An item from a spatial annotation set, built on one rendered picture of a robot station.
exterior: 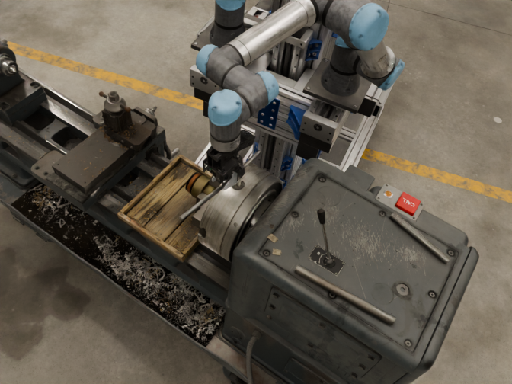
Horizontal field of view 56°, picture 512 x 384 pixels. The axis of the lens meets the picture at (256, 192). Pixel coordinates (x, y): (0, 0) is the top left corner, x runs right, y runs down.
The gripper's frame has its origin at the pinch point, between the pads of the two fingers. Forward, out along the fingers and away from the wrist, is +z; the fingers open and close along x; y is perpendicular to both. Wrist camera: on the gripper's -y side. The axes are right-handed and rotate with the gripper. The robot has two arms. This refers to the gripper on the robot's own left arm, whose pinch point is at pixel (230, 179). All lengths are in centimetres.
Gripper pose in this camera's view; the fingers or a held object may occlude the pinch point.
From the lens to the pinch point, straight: 137.9
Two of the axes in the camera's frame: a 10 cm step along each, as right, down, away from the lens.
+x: 7.8, 5.6, -3.0
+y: -6.3, 6.5, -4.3
